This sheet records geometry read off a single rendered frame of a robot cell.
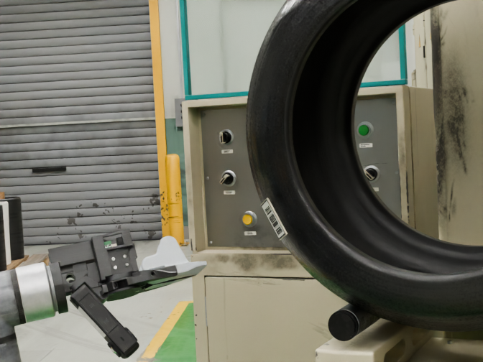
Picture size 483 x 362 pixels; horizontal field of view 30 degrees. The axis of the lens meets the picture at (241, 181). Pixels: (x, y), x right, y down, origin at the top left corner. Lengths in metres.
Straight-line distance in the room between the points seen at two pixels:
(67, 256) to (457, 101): 0.74
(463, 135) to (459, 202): 0.12
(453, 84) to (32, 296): 0.81
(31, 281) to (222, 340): 1.05
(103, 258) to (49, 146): 9.56
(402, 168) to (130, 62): 8.71
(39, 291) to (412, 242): 0.63
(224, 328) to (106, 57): 8.58
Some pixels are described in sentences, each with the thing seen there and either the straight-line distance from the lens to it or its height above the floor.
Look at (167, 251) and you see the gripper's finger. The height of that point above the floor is 1.03.
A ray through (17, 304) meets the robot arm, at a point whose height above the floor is 0.98.
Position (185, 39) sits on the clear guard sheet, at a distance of 2.22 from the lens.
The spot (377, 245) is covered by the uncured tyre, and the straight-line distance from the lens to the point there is 1.52.
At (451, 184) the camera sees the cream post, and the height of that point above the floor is 1.07.
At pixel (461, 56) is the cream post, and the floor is 1.29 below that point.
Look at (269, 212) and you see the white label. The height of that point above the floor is 1.07.
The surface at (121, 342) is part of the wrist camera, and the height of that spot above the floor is 0.91.
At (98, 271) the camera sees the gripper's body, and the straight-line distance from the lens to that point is 1.24.
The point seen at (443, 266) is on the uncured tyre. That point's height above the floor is 0.95.
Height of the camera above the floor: 1.18
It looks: 3 degrees down
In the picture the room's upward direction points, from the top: 3 degrees counter-clockwise
